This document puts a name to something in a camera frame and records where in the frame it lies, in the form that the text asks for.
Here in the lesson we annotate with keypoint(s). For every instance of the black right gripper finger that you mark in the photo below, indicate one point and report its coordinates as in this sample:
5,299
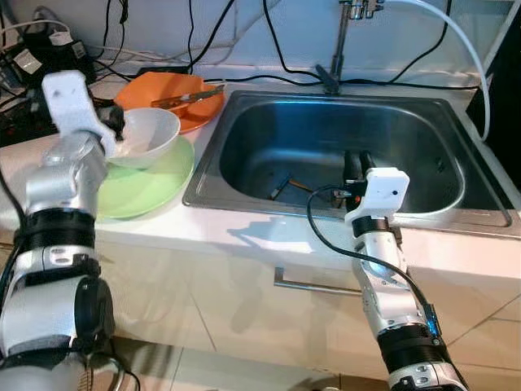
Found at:
352,167
368,163

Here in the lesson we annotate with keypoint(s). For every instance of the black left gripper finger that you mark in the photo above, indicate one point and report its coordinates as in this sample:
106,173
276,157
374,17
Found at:
116,125

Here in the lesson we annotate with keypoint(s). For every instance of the white bowl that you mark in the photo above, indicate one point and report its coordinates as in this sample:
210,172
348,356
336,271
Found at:
151,134

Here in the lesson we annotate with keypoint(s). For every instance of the light green plate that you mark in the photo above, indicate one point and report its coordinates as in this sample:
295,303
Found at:
142,191

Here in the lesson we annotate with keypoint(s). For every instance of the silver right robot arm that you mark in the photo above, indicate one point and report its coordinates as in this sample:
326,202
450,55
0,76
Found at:
391,293

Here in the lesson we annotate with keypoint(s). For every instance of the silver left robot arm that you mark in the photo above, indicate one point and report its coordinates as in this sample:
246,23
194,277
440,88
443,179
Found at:
57,269

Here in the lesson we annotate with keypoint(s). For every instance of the orange bowl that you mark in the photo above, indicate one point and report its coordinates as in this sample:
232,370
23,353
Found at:
151,88

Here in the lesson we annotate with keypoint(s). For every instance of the thin dark utensil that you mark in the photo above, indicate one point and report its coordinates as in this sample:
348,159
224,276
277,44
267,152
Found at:
282,187

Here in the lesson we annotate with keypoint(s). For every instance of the stainless steel sink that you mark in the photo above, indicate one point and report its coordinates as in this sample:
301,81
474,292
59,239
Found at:
269,147

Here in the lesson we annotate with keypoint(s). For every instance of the black appliance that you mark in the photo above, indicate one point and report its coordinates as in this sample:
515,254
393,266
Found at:
505,106

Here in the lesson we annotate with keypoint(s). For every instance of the black charger box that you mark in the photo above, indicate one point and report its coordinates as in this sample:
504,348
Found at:
49,53

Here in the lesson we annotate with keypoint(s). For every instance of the black power strip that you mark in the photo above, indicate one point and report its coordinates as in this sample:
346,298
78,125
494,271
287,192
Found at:
16,122

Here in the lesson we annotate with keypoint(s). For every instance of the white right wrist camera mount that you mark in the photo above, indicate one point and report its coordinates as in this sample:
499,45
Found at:
383,195

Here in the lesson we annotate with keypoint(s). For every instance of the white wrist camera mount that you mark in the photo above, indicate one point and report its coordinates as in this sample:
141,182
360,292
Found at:
69,102
383,195

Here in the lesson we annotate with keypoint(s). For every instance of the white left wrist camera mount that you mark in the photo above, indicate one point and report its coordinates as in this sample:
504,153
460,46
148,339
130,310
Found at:
69,102

